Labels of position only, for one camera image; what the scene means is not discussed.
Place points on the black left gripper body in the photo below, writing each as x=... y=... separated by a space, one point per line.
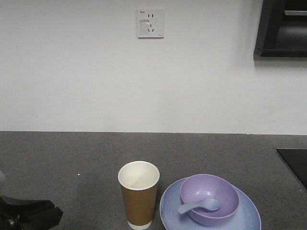
x=16 y=214

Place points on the brown paper cup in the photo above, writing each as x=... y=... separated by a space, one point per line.
x=139 y=181

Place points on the purple plastic bowl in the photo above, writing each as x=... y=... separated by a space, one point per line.
x=199 y=187

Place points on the light blue plastic spoon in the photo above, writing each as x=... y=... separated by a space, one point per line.
x=209 y=205

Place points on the light blue plastic plate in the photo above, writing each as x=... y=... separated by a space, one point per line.
x=246 y=218

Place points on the black induction cooktop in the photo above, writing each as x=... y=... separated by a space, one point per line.
x=296 y=160

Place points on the white wall socket centre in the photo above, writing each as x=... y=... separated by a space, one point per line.
x=150 y=23

